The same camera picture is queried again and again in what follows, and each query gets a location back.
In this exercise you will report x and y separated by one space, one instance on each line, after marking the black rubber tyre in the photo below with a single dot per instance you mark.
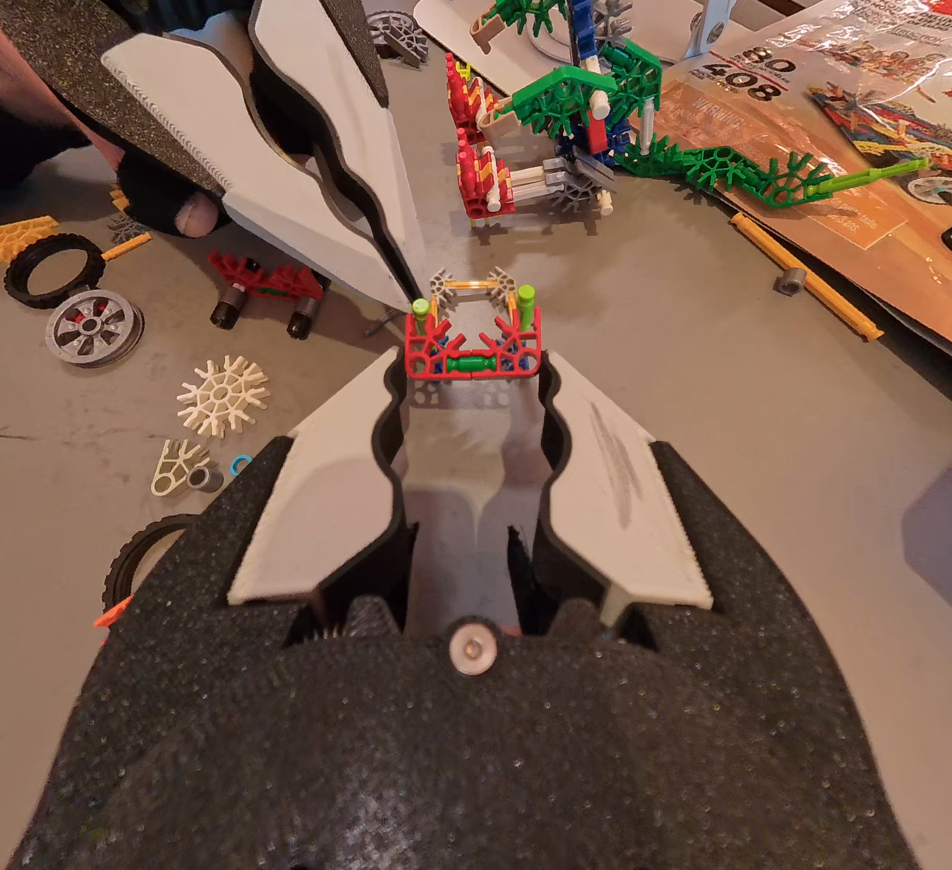
123 554
11 275

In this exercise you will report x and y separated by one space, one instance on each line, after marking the short yellow rod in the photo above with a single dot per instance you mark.
126 246

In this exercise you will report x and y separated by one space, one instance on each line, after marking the person's left hand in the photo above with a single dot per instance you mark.
152 197

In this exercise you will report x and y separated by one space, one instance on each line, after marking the red connector bridge green rod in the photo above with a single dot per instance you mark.
468 364

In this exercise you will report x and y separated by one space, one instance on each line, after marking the silver spoked wheel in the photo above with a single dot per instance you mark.
53 331

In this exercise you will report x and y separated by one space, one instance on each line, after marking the multicolour construction toy model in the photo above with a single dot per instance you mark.
565 85

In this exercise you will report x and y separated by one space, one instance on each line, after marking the orange ladder connector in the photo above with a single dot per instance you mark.
111 616

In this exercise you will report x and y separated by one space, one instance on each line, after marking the white snowflake connector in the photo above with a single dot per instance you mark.
232 396

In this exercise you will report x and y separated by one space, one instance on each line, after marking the white fan connector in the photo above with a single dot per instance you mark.
167 480

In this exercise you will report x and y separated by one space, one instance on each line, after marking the toy instruction booklet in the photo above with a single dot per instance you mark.
744 126

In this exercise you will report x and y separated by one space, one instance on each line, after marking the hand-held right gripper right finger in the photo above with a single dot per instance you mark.
617 513

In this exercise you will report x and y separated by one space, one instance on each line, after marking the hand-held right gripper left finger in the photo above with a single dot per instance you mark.
327 513

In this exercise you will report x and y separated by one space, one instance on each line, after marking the grey cylindrical spacer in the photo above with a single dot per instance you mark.
790 281
212 483

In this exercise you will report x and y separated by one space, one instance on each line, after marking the thin metal pin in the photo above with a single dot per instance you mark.
381 326

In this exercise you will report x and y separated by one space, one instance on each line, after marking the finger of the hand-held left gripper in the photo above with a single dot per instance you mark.
335 82
223 134

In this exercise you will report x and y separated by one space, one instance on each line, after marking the rod frame with lime posts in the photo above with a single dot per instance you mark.
526 297

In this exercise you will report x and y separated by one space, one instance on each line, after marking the grey spoked hub wheel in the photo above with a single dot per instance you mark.
394 37

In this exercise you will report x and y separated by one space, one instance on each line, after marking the grey snowflake connector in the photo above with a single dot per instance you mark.
126 227

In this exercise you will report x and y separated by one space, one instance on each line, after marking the white base board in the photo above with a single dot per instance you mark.
446 15

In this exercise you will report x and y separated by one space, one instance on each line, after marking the long yellow rod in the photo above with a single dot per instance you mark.
840 303

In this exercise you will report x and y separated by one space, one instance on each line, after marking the red axle with black wheels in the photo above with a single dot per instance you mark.
260 282

